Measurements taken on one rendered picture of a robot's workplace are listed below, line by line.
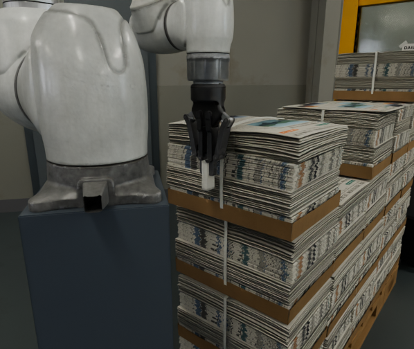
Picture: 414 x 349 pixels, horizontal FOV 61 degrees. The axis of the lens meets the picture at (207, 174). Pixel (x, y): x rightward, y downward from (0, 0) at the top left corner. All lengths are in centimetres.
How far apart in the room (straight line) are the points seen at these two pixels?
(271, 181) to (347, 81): 124
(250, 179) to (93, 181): 39
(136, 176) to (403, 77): 152
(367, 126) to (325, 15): 229
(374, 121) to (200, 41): 74
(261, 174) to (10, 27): 53
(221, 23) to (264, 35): 279
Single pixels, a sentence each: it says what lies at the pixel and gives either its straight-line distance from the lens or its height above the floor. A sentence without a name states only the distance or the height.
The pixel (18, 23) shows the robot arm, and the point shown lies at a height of 126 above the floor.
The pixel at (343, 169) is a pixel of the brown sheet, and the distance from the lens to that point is 133.
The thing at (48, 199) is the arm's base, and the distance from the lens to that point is 52.
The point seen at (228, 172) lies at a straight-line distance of 82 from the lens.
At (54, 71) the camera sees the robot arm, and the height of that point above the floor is 118.
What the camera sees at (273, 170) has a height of 98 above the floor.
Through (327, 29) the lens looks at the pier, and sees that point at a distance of 349.
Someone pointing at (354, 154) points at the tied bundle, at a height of 91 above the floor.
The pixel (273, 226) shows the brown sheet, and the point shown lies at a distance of 78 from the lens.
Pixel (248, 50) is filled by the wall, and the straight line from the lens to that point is 345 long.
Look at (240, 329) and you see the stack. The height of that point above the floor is 52.
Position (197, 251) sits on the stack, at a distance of 100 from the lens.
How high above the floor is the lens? 118
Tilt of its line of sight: 16 degrees down
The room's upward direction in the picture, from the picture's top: straight up
